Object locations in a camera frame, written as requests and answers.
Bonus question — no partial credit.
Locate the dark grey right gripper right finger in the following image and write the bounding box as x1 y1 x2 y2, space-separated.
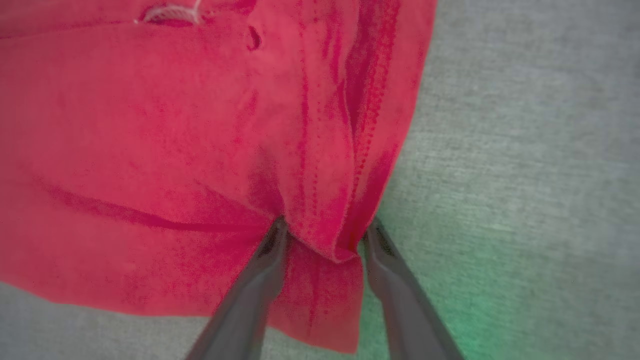
362 217 467 360

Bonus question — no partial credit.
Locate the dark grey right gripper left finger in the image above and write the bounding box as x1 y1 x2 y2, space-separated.
185 215 291 360

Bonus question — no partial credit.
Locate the red garment with white stripes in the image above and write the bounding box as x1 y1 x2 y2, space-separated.
0 0 439 355

